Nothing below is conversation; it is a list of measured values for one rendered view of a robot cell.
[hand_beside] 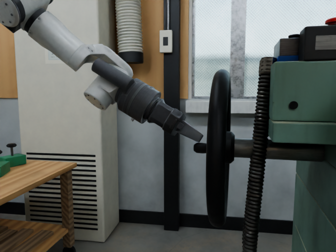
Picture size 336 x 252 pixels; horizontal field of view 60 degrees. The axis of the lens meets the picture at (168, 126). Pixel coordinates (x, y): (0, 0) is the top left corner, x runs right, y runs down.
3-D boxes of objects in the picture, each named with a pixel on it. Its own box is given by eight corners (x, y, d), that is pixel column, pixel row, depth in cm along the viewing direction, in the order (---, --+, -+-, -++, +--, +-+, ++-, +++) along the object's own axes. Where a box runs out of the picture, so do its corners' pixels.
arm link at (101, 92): (123, 126, 72) (87, 102, 74) (148, 94, 76) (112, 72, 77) (119, 107, 62) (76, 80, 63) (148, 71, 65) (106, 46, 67)
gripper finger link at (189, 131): (197, 145, 68) (175, 131, 68) (205, 133, 68) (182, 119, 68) (197, 145, 66) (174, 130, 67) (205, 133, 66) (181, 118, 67)
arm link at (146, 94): (170, 143, 75) (132, 119, 76) (190, 111, 75) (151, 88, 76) (163, 143, 62) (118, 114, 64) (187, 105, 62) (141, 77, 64)
